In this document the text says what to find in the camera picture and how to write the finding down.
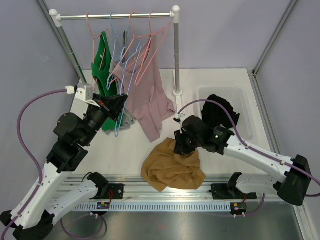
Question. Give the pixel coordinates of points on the mauve pink tank top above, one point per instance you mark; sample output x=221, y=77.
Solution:
x=148, y=102

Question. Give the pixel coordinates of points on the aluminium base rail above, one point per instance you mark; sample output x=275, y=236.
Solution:
x=139, y=196

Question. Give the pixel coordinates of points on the white clothes rack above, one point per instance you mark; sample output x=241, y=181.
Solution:
x=173, y=14

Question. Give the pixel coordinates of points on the white plastic basket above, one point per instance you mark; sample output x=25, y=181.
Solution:
x=236, y=97

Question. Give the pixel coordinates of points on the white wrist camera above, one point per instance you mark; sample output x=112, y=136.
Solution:
x=178, y=118
x=83, y=92

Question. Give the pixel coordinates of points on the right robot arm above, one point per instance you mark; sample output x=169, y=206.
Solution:
x=288, y=178

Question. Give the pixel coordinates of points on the pink hanger under green top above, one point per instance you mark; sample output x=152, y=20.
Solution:
x=94, y=81

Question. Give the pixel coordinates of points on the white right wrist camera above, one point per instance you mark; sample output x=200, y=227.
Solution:
x=178, y=118

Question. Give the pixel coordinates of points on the grey tank top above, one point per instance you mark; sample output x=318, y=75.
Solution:
x=118, y=65

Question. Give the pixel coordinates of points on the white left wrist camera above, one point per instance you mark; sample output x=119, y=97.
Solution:
x=83, y=92

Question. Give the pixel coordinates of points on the mustard brown tank top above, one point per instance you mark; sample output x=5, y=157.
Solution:
x=163, y=168

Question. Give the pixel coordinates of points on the light blue wire hanger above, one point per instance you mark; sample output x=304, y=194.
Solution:
x=138, y=50

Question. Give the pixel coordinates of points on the black tank top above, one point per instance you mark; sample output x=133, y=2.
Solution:
x=214, y=116

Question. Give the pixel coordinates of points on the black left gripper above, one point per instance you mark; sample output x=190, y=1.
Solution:
x=112, y=105

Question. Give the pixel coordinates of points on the green tank top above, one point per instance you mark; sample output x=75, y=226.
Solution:
x=100, y=68

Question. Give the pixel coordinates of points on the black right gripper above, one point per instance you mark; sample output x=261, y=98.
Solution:
x=180, y=147

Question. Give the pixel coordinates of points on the pink hanger of mauve top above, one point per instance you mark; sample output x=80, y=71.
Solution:
x=132, y=64

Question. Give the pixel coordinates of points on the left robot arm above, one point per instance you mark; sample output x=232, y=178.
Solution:
x=35, y=217

